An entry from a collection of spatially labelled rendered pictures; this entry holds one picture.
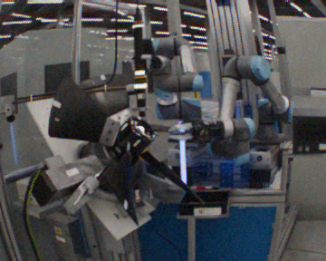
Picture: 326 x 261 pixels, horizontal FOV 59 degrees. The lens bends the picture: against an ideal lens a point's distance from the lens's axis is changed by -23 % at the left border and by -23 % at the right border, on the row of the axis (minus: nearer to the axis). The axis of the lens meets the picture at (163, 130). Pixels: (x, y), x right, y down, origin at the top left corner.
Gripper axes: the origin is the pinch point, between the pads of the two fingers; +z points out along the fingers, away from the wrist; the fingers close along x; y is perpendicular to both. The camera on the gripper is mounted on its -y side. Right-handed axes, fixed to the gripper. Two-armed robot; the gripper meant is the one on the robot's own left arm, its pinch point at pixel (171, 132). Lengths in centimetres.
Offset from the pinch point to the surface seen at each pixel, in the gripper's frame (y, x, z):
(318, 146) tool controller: 22, 7, -65
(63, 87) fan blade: 20, -24, 40
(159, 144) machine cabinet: -430, 133, -65
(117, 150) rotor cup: 14.2, 1.1, 22.3
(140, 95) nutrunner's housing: 3.9, -16.0, 11.6
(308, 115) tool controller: 20, -7, -59
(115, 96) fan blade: -2.6, -15.6, 20.8
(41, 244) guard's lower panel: -21, 67, 76
